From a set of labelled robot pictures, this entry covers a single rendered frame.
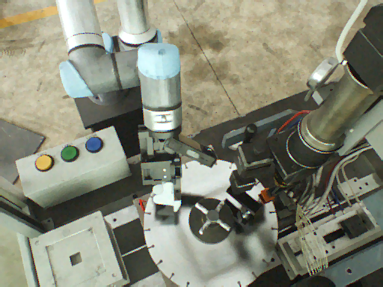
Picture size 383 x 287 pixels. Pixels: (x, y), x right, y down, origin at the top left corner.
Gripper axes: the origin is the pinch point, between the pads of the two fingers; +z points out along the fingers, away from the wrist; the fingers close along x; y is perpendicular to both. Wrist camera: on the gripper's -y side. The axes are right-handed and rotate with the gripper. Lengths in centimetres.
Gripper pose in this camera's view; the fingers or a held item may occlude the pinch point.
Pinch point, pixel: (178, 205)
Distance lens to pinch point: 78.6
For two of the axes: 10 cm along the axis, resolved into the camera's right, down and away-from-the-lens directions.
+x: 1.3, 4.5, -8.8
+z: 0.2, 8.9, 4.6
